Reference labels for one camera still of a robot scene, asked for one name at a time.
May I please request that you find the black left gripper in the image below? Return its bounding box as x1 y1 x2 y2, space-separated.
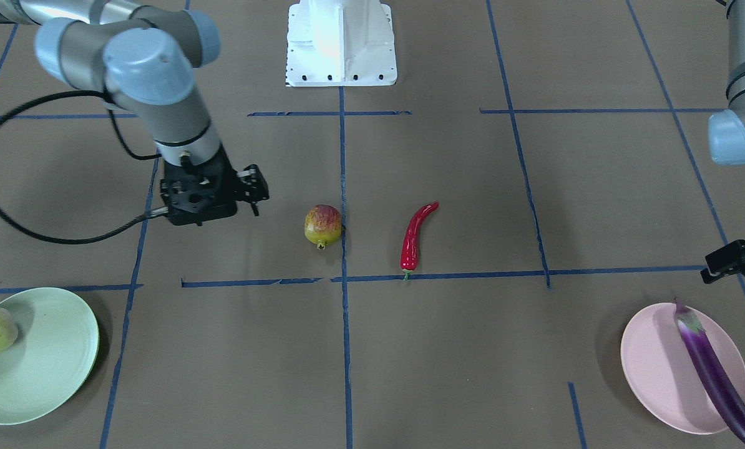
701 239 745 284

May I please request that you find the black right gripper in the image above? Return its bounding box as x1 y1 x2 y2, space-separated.
160 145 270 226

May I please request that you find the red yellow pomegranate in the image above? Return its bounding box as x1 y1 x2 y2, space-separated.
304 205 343 249

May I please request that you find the purple eggplant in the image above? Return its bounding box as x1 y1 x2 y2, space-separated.
674 297 745 446

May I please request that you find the red chili pepper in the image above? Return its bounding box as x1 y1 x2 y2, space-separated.
400 201 440 281

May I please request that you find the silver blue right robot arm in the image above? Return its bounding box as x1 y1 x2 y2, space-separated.
0 1 269 226

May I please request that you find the pink plate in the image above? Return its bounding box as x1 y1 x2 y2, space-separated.
620 303 729 435

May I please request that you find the green plate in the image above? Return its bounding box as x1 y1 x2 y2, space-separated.
0 287 100 425

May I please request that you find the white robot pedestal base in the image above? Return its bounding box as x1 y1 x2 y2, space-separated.
285 1 398 87

